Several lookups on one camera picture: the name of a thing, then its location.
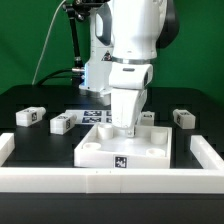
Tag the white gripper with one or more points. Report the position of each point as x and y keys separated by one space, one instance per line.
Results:
x=126 y=106

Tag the white square tabletop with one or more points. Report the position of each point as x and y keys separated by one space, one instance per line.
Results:
x=105 y=146

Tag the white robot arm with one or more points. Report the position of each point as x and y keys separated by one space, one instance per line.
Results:
x=125 y=37

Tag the tag marker sheet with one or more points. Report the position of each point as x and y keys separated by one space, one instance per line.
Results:
x=87 y=117

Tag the white U-shaped fence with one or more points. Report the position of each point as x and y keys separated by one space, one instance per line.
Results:
x=209 y=179

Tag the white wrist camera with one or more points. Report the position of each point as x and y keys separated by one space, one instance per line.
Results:
x=129 y=76

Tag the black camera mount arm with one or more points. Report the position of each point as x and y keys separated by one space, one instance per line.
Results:
x=79 y=11

